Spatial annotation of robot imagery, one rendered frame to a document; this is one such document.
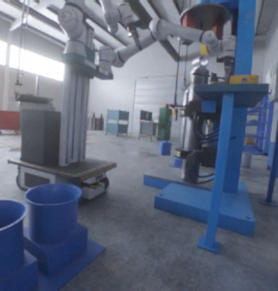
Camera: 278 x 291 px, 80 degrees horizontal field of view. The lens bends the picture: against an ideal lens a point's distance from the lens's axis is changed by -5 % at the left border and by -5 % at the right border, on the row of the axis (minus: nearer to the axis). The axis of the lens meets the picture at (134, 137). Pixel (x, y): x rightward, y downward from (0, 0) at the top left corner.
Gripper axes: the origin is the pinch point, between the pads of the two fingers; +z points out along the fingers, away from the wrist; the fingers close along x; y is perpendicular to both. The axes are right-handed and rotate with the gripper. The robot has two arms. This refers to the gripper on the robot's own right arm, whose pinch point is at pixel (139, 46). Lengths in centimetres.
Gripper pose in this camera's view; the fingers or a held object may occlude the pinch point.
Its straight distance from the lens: 149.4
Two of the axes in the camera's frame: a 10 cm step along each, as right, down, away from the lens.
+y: -9.1, 3.1, 2.7
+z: 3.4, 9.4, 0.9
